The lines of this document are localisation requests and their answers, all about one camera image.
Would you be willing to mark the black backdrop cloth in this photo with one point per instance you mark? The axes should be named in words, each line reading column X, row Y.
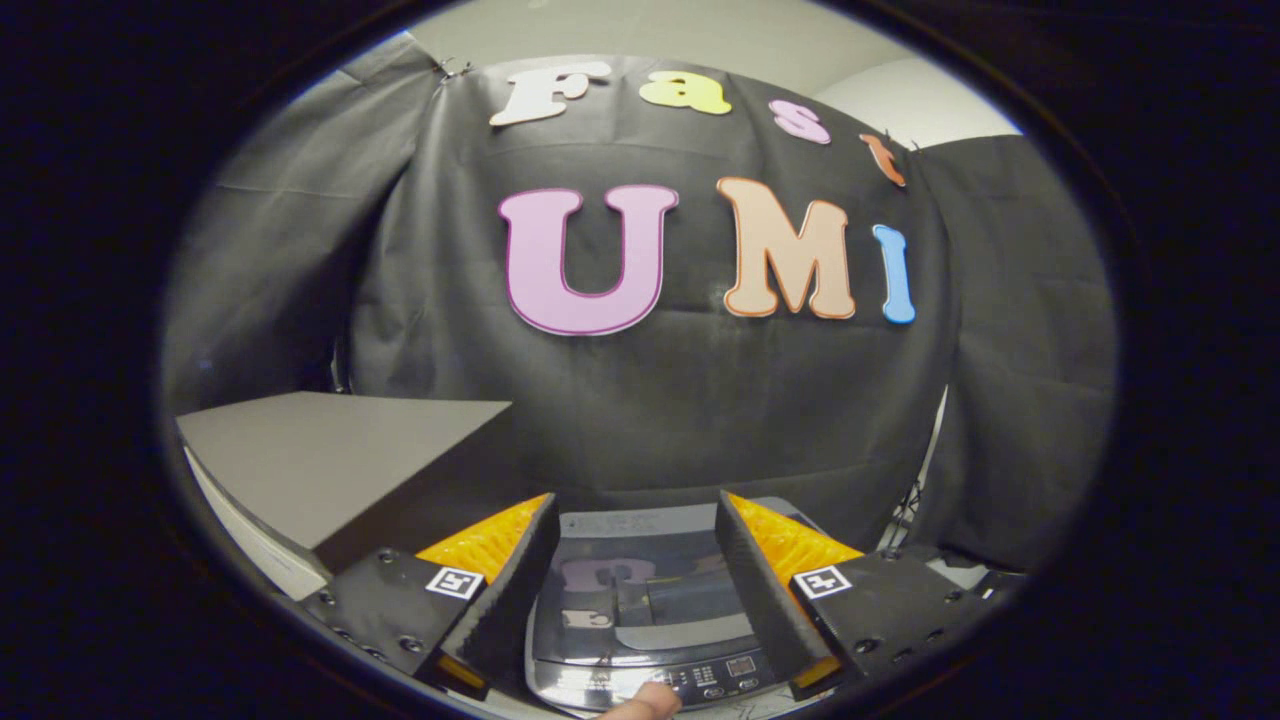
column 650, row 420

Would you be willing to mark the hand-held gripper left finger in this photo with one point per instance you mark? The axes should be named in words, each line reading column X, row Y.
column 505, row 590

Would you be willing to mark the grey washing machine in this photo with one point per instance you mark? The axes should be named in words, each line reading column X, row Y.
column 640, row 685

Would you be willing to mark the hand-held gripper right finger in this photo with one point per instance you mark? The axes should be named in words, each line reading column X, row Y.
column 765, row 600

